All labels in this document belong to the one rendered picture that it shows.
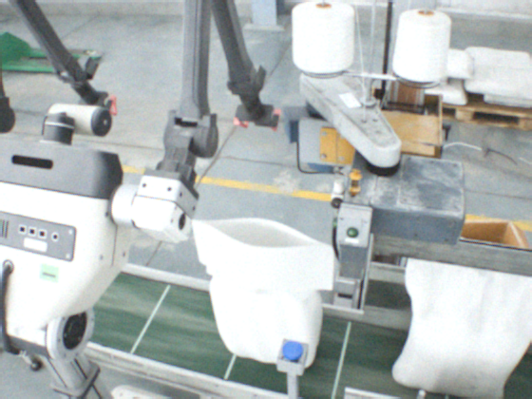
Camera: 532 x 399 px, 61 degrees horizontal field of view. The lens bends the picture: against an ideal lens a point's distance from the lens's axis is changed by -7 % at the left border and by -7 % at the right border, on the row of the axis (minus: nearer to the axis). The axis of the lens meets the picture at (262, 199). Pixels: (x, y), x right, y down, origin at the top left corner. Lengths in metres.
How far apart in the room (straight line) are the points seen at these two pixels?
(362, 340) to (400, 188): 0.98
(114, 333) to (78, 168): 1.27
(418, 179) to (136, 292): 1.49
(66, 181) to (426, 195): 0.82
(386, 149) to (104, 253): 0.69
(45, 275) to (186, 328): 1.14
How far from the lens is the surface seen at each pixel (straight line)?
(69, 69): 1.62
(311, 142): 1.56
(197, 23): 1.04
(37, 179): 1.10
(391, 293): 1.95
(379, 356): 2.03
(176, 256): 2.97
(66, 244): 1.05
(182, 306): 2.21
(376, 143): 1.22
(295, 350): 1.46
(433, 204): 1.19
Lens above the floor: 2.08
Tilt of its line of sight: 39 degrees down
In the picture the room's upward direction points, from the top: 4 degrees counter-clockwise
